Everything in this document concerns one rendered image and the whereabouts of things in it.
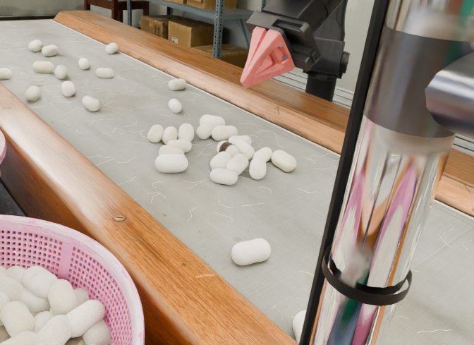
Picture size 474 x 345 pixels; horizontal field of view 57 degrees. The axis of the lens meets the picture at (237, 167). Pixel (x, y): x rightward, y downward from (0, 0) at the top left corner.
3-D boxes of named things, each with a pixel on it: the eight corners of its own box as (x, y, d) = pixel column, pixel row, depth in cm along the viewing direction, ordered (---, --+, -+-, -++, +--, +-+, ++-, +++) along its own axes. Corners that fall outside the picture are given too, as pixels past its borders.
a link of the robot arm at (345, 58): (349, 53, 87) (350, 48, 92) (305, 46, 89) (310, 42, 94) (343, 84, 90) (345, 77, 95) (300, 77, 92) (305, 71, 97)
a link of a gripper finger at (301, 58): (257, 77, 54) (303, 24, 56) (221, 63, 59) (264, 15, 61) (276, 111, 59) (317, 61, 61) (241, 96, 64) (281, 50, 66)
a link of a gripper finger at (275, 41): (245, 72, 56) (289, 21, 58) (209, 58, 61) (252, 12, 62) (264, 106, 61) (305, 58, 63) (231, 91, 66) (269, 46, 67)
